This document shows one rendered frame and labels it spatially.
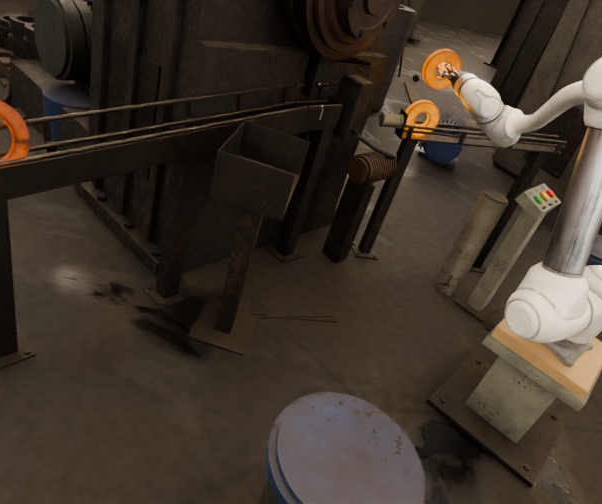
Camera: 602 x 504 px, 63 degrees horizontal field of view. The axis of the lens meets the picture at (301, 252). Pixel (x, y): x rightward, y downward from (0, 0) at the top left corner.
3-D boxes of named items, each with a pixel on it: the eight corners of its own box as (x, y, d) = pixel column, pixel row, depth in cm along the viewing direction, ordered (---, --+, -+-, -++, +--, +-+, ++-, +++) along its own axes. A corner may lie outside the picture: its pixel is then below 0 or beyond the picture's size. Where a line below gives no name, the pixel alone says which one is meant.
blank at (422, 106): (406, 140, 212) (409, 143, 210) (397, 109, 203) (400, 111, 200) (440, 125, 211) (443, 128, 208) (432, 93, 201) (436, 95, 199)
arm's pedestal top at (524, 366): (600, 365, 164) (608, 356, 162) (577, 412, 141) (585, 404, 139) (514, 308, 178) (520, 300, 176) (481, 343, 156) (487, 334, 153)
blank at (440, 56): (428, 45, 189) (431, 48, 186) (464, 50, 192) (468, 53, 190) (416, 85, 198) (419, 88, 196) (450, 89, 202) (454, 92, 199)
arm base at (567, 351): (597, 344, 159) (608, 333, 156) (569, 368, 145) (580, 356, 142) (549, 307, 168) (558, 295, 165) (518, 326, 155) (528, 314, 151)
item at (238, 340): (180, 348, 161) (217, 150, 122) (206, 300, 183) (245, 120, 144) (238, 367, 161) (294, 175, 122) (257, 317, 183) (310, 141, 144)
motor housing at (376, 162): (314, 251, 231) (350, 149, 202) (343, 241, 246) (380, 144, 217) (334, 267, 225) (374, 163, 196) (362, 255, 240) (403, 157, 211)
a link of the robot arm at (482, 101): (451, 92, 172) (469, 115, 180) (470, 110, 161) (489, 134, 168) (477, 69, 168) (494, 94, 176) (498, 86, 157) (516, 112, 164)
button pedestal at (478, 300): (450, 303, 227) (517, 188, 193) (472, 288, 243) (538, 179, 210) (479, 324, 219) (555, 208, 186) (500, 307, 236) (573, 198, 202)
